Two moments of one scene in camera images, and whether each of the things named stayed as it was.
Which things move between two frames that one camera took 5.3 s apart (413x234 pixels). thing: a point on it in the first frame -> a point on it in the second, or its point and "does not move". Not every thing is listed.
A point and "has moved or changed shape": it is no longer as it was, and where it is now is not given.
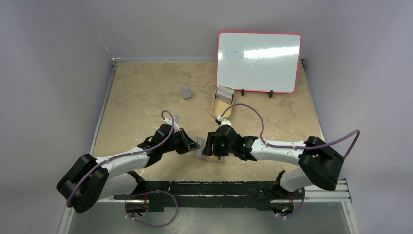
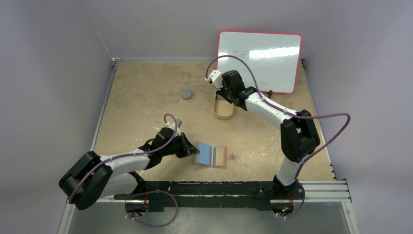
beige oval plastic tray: x=218 y=107 does not move
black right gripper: x=214 y=146 -> x=224 y=95
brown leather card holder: x=202 y=141 has moved or changed shape
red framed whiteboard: x=259 y=61 does not move
